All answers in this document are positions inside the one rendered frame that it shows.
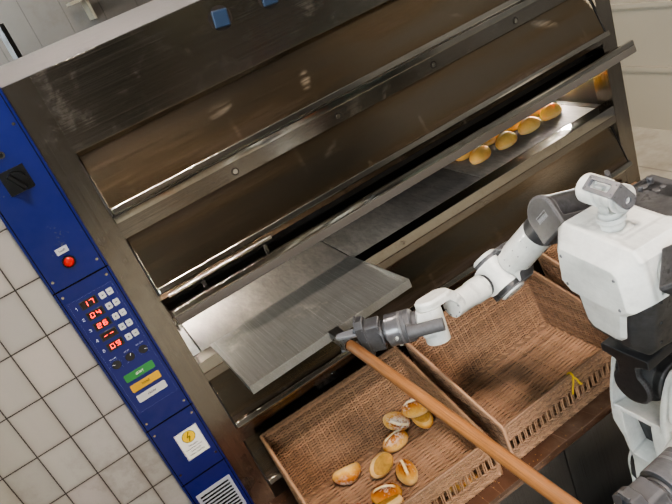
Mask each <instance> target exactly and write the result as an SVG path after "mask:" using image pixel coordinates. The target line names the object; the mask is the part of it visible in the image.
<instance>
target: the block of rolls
mask: <svg viewBox="0 0 672 504"><path fill-rule="evenodd" d="M561 112H562V107H561V106H560V105H559V104H558V103H554V102H552V103H550V104H548V105H547V106H545V107H543V108H542V109H540V110H538V111H537V112H535V113H533V114H532V115H530V116H528V117H527V118H525V119H523V120H522V121H520V122H518V123H517V124H515V125H513V126H512V127H510V128H508V129H507V130H505V131H504V132H502V133H501V134H498V135H497V136H495V137H493V138H492V139H490V140H488V141H487V142H485V143H483V144H482V145H480V146H478V147H477V148H475V149H473V150H472V151H470V152H468V153H467V154H465V155H463V156H462V157H460V158H458V159H457V160H456V161H463V160H465V159H468V158H469V161H470V163H472V164H474V165H475V164H479V163H482V162H484V161H485V160H487V159H488V158H489V157H490V156H491V149H490V148H489V147H488V146H490V145H492V144H494V143H495V146H496V148H497V149H498V150H504V149H507V148H509V147H511V146H512V145H514V144H515V143H516V142H517V135H516V134H515V133H514V132H513V131H516V130H518V133H519V134H520V135H526V134H529V133H532V132H533V131H535V130H537V129H538V128H539V127H540V120H539V119H538V118H537V117H539V116H540V119H541V120H542V121H547V120H550V119H553V118H555V117H557V116H558V115H559V114H560V113H561Z"/></svg>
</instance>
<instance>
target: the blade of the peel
mask: <svg viewBox="0 0 672 504"><path fill-rule="evenodd" d="M411 287H412V285H411V283H410V280H409V279H408V278H405V277H403V276H400V275H398V274H395V273H393V272H390V271H388V270H385V269H383V268H380V267H378V266H375V265H373V264H370V263H368V262H365V261H363V260H360V259H358V258H355V257H353V256H351V255H350V256H348V257H347V258H345V259H344V260H342V261H341V262H339V263H337V264H336V265H334V266H333V267H331V268H330V269H328V270H326V271H325V272H323V273H322V274H320V275H319V276H317V277H315V278H314V279H312V280H311V281H309V282H308V283H306V284H304V285H303V286H301V287H300V288H298V289H297V290H295V291H293V292H292V293H290V294H289V295H287V296H286V297H284V298H282V299H281V300H279V301H278V302H276V303H275V304H273V305H271V306H270V307H268V308H267V309H265V310H264V311H262V312H260V313H259V314H257V315H256V316H254V317H253V318H251V319H249V320H248V321H246V322H245V323H243V324H242V325H240V326H238V327H237V328H235V329H234V330H232V331H231V332H229V333H228V334H226V335H224V336H223V337H221V338H220V339H218V340H217V341H215V342H213V343H212V344H210V346H211V347H212V348H213V349H214V350H215V351H216V352H217V353H218V355H219V356H220V357H221V358H222V359H223V360H224V361H225V363H226V364H227V365H228V366H229V367H230V368H231V369H232V371H233V372H234V373H235V374H236V375H237V376H238V377H239V379H240V380H241V381H242V382H243V383H244V384H245V385H246V386H247V388H248V389H249V390H250V391H251V392H252V393H253V394H255V393H257V392H258V391H260V390H261V389H262V388H264V387H265V386H267V385H268V384H270V383H271V382H273V381H274V380H276V379H277V378H279V377H280V376H282V375H283V374H285V373H286V372H287V371H289V370H290V369H292V368H293V367H295V366H296V365H298V364H299V363H301V362H302V361H304V360H305V359H307V358H308V357H310V356H311V355H312V354H314V353H315V352H317V351H318V350H320V349H321V348H323V347H324V346H326V345H327V344H329V343H330V342H332V340H331V338H330V336H329V333H328V332H329V331H330V330H332V329H333V328H335V327H336V326H338V327H339V328H341V329H342V330H344V331H348V330H349V329H351V328H352V327H353V316H356V317H358V316H362V317H364V319H365V318H367V317H368V316H370V315H371V314H373V313H374V312H376V311H377V310H379V309H380V308H382V307H383V306H384V305H386V304H387V303H389V302H390V301H392V300H393V299H395V298H396V297H398V296H399V295H401V294H402V293H404V292H405V291H407V290H408V289H409V288H411Z"/></svg>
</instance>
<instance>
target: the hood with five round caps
mask: <svg viewBox="0 0 672 504"><path fill-rule="evenodd" d="M387 1H389V0H200V1H198V2H196V3H193V4H191V5H189V6H187V7H184V8H182V9H180V10H177V11H175V12H173V13H171V14H168V15H166V16H164V17H162V18H159V19H157V20H155V21H153V22H150V23H148V24H146V25H144V26H141V27H139V28H137V29H135V30H132V31H130V32H128V33H126V34H123V35H121V36H119V37H117V38H114V39H112V40H110V41H107V42H105V43H103V44H101V45H98V46H96V47H94V48H92V49H89V50H87V51H85V52H83V53H80V54H78V55H76V56H74V57H71V58H69V59H67V60H65V61H62V62H60V63H58V64H56V65H53V66H51V67H49V68H47V69H44V70H42V71H40V72H37V73H35V74H33V75H31V76H29V77H30V78H31V80H32V82H33V83H34V85H35V87H36V89H37V90H38V92H39V94H40V95H41V97H42V99H43V100H44V102H45V104H46V106H47V107H48V109H49V111H50V112H51V114H52V116H53V118H54V119H55V121H56V123H57V124H58V126H59V128H60V130H61V131H62V133H63V135H64V136H65V138H66V140H67V141H68V143H69V145H70V147H71V148H72V150H73V152H74V153H75V154H76V153H78V152H80V151H82V150H84V149H86V148H88V147H90V146H92V145H94V144H96V143H98V142H100V141H102V140H104V139H107V138H109V137H111V136H113V135H115V134H117V133H119V132H121V131H123V130H125V129H127V128H129V127H131V126H133V125H135V124H137V123H139V122H141V121H143V120H145V119H147V118H149V117H152V116H154V115H156V114H158V113H160V112H162V111H164V110H166V109H168V108H170V107H172V106H174V105H176V104H178V103H180V102H182V101H184V100H186V99H188V98H190V97H192V96H194V95H196V94H199V93H201V92H203V91H205V90H207V89H209V88H211V87H213V86H215V85H217V84H219V83H221V82H223V81H225V80H227V79H229V78H231V77H233V76H235V75H237V74H239V73H241V72H244V71H246V70H248V69H250V68H252V67H254V66H256V65H258V64H260V63H262V62H264V61H266V60H268V59H270V58H272V57H274V56H276V55H278V54H280V53H282V52H284V51H286V50H289V49H291V48H293V47H295V46H297V45H299V44H301V43H303V42H305V41H307V40H309V39H311V38H313V37H315V36H317V35H319V34H321V33H323V32H325V31H327V30H329V29H331V28H334V27H336V26H338V25H340V24H342V23H344V22H346V21H348V20H350V19H352V18H354V17H356V16H358V15H360V14H362V13H364V12H366V11H368V10H370V9H372V8H374V7H376V6H379V5H381V4H383V3H385V2H387Z"/></svg>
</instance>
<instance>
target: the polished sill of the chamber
mask: <svg viewBox="0 0 672 504"><path fill-rule="evenodd" d="M614 115H615V112H614V106H613V105H600V106H598V107H596V108H595V109H593V110H591V111H590V112H588V113H587V114H585V115H583V116H582V117H580V118H579V119H577V120H575V121H574V122H572V123H570V124H569V125H567V126H566V127H564V128H562V129H561V130H559V131H558V132H556V133H554V134H553V135H551V136H549V137H548V138H546V139H545V140H543V141H541V142H540V143H538V144H537V145H535V146H533V147H532V148H530V149H528V150H527V151H525V152H524V153H522V154H520V155H519V156H517V157H516V158H514V159H512V160H511V161H509V162H507V163H506V164H504V165H503V166H501V167H499V168H498V169H496V170H494V171H493V172H491V173H490V174H488V175H486V176H485V177H483V178H482V179H480V180H478V181H477V182H475V183H473V184H472V185H470V186H469V187H467V188H465V189H464V190H462V191H461V192H459V193H457V194H456V195H454V196H452V197H451V198H449V199H448V200H446V201H444V202H443V203H441V204H440V205H438V206H436V207H435V208H433V209H431V210H430V211H428V212H427V213H425V214H423V215H422V216H420V217H419V218H417V219H415V220H414V221H412V222H410V223H409V224H407V225H406V226H404V227H402V228H401V229H399V230H398V231H396V232H394V233H393V234H391V235H389V236H388V237H386V238H385V239H383V240H381V241H380V242H378V243H377V244H375V245H373V246H372V247H370V248H368V249H367V250H365V251H364V252H362V253H360V254H359V255H357V256H356V257H355V258H358V259H360V260H363V261H365V262H368V263H370V264H373V265H375V266H376V265H378V264H379V263H381V262H382V261H384V260H386V259H387V258H389V257H390V256H392V255H393V254H395V253H397V252H398V251H400V250H401V249H403V248H405V247H406V246H408V245H409V244H411V243H412V242H414V241H416V240H417V239H419V238H420V237H422V236H424V235H425V234H427V233H428V232H430V231H432V230H433V229H435V228H436V227H438V226H439V225H441V224H443V223H444V222H446V221H447V220H449V219H451V218H452V217H454V216H455V215H457V214H458V213H460V212H462V211H463V210H465V209H466V208H468V207H470V206H471V205H473V204H474V203H476V202H478V201H479V200H481V199H482V198H484V197H485V196H487V195H489V194H490V193H492V192H493V191H495V190H497V189H498V188H500V187H501V186H503V185H504V184H506V183H508V182H509V181H511V180H512V179H514V178H516V177H517V176H519V175H520V174H522V173H523V172H525V171H527V170H528V169H530V168H531V167H533V166H535V165H536V164H538V163H539V162H541V161H543V160H544V159H546V158H547V157H549V156H550V155H552V154H554V153H555V152H557V151H558V150H560V149H562V148H563V147H565V146H566V145H568V144H569V143H571V142H573V141H574V140H576V139H577V138H579V137H581V136H582V135H584V134H585V133H587V132H589V131H590V130H592V129H593V128H595V127H596V126H598V125H600V124H601V123H603V122H604V121H606V120H608V119H609V118H611V117H612V116H614ZM194 358H195V360H196V362H197V364H198V365H199V367H200V369H201V370H202V372H203V374H205V373H206V372H208V371H210V370H211V369H213V368H214V367H216V366H217V365H219V364H221V363H222V362H224V360H223V359H222V358H221V357H220V356H219V355H218V353H217V352H216V351H215V350H214V349H213V348H212V347H211V346H210V347H208V348H207V349H205V350H204V351H202V352H200V353H199V354H197V355H196V356H194Z"/></svg>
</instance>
